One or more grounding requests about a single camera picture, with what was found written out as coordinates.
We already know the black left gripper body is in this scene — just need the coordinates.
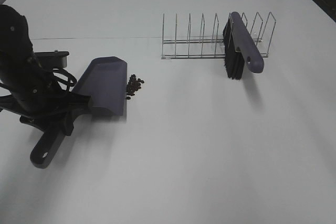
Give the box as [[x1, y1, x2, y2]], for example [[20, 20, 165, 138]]
[[1, 93, 91, 132]]

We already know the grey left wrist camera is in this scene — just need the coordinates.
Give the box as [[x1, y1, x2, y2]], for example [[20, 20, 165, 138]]
[[35, 50, 70, 69]]

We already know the pile of coffee beans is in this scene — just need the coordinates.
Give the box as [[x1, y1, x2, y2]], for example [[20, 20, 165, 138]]
[[125, 74, 145, 100]]

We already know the metal wire rack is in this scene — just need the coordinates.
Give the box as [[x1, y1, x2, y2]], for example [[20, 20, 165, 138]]
[[161, 12, 277, 59]]

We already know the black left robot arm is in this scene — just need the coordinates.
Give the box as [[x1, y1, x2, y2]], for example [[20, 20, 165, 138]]
[[1, 5, 90, 136]]

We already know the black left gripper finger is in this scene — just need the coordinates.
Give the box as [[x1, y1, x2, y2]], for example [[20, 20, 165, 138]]
[[61, 110, 78, 136]]

